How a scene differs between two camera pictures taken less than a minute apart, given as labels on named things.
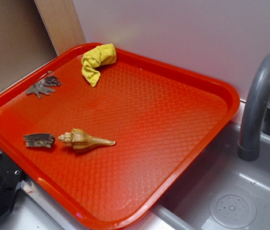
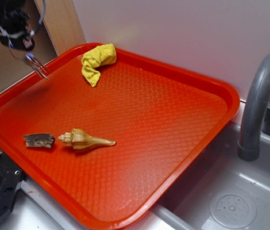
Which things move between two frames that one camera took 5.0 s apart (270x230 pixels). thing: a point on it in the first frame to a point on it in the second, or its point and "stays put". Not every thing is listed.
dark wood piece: [40, 140] stays put
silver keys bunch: [42, 87] to [40, 69]
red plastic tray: [111, 153] stays put
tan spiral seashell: [76, 139] stays put
